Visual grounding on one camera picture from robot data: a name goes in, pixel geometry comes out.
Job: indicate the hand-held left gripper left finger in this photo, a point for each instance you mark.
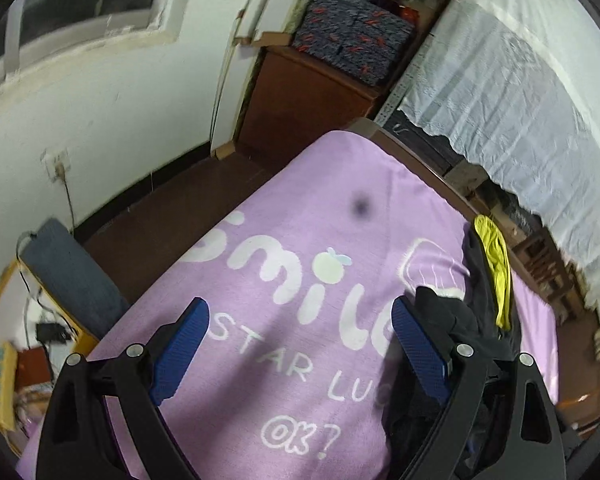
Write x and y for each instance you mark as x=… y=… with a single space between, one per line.
x=180 y=352

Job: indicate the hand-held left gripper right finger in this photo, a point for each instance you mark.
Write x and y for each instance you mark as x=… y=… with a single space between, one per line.
x=420 y=355

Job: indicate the black hooded jacket yellow zipper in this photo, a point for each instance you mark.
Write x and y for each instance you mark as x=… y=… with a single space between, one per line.
x=450 y=317

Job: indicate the black power adapter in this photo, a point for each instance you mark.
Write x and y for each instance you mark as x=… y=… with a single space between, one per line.
x=52 y=332

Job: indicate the blue grey cushion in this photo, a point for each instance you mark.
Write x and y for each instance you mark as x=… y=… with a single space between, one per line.
x=70 y=270

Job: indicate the dark wooden chair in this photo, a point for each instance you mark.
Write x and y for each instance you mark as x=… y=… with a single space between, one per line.
x=545 y=260

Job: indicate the purple printed blanket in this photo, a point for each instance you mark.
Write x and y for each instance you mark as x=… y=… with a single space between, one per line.
x=280 y=220

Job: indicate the yellow framed white board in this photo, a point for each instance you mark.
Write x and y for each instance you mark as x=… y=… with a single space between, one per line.
x=10 y=310

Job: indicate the dark wooden table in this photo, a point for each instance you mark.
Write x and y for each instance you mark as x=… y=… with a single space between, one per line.
x=405 y=147

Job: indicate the brown wooden cabinet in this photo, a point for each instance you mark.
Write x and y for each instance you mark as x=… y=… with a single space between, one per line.
x=300 y=100

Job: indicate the white lace cloth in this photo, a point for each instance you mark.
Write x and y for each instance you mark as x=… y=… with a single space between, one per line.
x=520 y=85

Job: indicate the white leaning board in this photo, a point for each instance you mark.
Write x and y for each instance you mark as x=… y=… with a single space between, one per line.
x=267 y=0

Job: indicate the sliding glass window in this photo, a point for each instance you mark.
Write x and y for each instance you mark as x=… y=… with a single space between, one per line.
x=80 y=0

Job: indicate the white wall outlet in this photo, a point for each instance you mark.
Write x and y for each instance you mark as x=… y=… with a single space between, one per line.
x=57 y=162

